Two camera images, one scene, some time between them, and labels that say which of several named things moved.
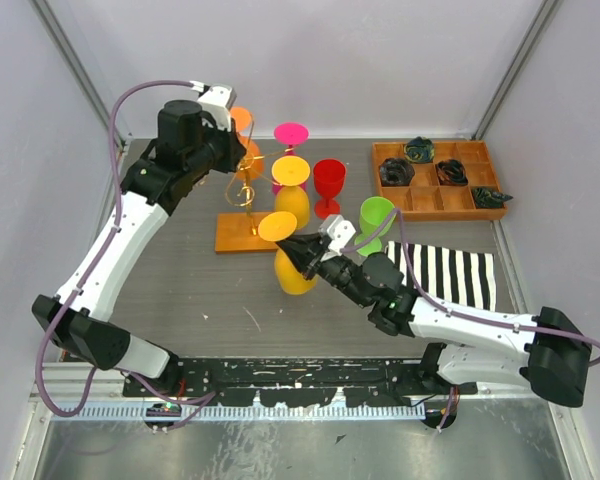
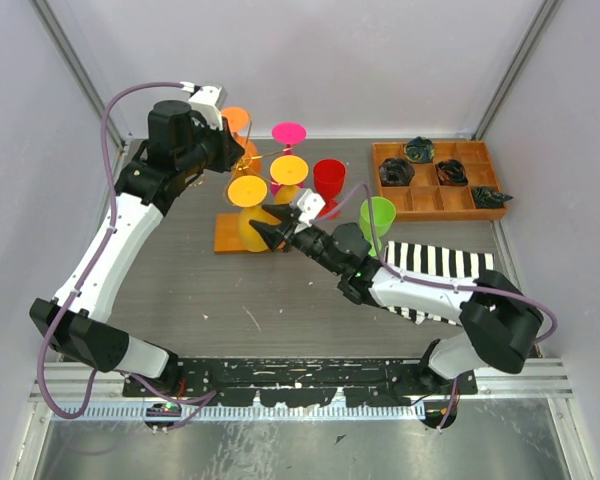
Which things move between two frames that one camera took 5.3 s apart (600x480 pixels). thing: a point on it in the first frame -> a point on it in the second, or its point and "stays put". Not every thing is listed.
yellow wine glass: (277, 224) -> (249, 192)
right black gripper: (307, 250) -> (273, 234)
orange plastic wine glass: (251, 166) stays put
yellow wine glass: (292, 173) stays put
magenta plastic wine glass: (290, 134) stays put
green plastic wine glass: (373, 211) stays put
